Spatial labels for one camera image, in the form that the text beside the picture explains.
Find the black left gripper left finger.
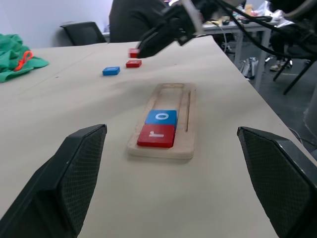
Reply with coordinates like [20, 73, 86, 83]
[0, 124, 108, 238]

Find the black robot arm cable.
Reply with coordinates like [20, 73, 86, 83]
[215, 0, 317, 60]

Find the orange cord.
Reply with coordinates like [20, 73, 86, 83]
[13, 51, 34, 72]

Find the blue letter block o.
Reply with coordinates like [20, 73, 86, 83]
[144, 110, 179, 131]

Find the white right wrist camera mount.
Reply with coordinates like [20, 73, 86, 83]
[177, 0, 205, 47]

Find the white office desk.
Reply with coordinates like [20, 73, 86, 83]
[201, 13, 282, 93]

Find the red letter block r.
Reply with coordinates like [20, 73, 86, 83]
[137, 123, 176, 148]

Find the black chair with thin legs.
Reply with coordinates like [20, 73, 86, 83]
[272, 42, 317, 96]

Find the green cloth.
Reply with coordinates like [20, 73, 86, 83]
[0, 33, 50, 83]

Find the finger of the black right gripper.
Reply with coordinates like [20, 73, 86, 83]
[139, 21, 171, 47]
[136, 29, 179, 60]

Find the seated person in black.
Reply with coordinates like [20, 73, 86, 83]
[268, 0, 317, 72]

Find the wooden letter tray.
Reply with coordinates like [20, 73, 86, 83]
[127, 82, 197, 159]

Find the red letter block o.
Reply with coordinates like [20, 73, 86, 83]
[125, 59, 143, 69]

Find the person in dark top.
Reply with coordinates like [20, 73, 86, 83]
[108, 0, 174, 44]

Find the black mesh office chair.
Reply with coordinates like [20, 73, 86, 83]
[59, 21, 107, 47]

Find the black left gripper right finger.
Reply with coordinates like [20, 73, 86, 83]
[237, 126, 317, 238]

